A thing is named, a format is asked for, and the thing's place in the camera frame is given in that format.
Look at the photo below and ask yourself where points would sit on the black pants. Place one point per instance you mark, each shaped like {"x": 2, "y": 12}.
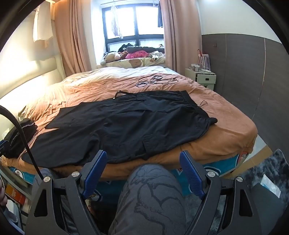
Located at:
{"x": 124, "y": 126}

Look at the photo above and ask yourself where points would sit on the pink curtain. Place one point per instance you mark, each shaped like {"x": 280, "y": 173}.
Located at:
{"x": 72, "y": 34}
{"x": 180, "y": 34}

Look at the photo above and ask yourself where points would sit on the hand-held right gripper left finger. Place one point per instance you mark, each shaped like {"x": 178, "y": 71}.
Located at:
{"x": 96, "y": 174}

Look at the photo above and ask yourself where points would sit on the small black flat device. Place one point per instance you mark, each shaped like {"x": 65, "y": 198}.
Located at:
{"x": 141, "y": 84}
{"x": 157, "y": 78}

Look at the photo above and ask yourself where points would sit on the grey shaggy rug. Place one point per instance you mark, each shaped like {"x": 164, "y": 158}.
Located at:
{"x": 271, "y": 162}

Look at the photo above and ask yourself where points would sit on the teal printed mattress sheet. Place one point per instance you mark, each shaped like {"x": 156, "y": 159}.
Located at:
{"x": 225, "y": 172}

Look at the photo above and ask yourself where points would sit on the black cloth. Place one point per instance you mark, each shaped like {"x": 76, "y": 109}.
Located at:
{"x": 146, "y": 49}

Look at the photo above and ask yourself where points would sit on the cream padded headboard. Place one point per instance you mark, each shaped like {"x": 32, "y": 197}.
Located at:
{"x": 27, "y": 74}

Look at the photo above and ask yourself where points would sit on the white hanging garment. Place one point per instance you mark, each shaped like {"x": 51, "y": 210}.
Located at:
{"x": 43, "y": 22}

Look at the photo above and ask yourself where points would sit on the beige plush toy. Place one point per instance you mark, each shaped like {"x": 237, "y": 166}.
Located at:
{"x": 110, "y": 57}

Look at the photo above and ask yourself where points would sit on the bear printed cushion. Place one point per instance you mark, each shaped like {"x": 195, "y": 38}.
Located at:
{"x": 135, "y": 62}

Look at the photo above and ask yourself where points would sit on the striped gift bag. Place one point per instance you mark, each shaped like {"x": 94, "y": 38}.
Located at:
{"x": 204, "y": 61}

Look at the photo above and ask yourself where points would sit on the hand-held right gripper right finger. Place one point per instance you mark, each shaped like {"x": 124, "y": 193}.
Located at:
{"x": 192, "y": 176}

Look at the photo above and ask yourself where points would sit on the white nightstand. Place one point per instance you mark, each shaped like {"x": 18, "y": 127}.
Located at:
{"x": 206, "y": 79}

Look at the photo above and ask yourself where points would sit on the white plastic bag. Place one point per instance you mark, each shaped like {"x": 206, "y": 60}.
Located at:
{"x": 271, "y": 187}

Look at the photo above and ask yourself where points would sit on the pink cloth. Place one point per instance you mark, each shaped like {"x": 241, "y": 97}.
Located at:
{"x": 137, "y": 54}

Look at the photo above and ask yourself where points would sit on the black framed window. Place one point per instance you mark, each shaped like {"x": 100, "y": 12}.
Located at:
{"x": 146, "y": 20}

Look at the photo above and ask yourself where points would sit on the orange box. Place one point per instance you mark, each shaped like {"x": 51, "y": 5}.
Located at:
{"x": 14, "y": 194}

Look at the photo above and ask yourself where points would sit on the hanging patterned laundry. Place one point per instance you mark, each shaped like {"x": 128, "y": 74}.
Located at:
{"x": 116, "y": 24}

